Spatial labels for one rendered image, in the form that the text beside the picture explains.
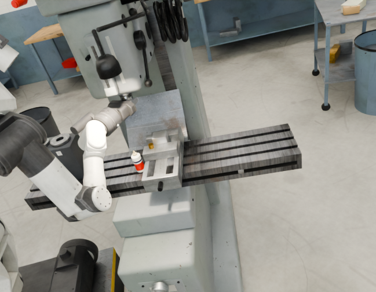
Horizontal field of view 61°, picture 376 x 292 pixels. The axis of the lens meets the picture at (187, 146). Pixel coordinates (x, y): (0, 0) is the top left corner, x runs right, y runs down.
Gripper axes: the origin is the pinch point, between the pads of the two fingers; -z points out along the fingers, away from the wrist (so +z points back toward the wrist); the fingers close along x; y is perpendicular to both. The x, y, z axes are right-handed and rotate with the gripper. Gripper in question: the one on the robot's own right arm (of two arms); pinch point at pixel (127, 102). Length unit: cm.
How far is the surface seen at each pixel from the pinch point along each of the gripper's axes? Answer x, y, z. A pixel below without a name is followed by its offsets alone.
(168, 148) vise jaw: -14.0, 20.5, 1.5
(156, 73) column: 9.2, 4.9, -36.5
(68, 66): 347, 96, -262
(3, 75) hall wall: 489, 96, -236
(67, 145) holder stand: 27.6, 13.1, 15.5
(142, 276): -13, 56, 40
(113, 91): -6.3, -11.2, 11.6
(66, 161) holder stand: 29.6, 20.2, 18.4
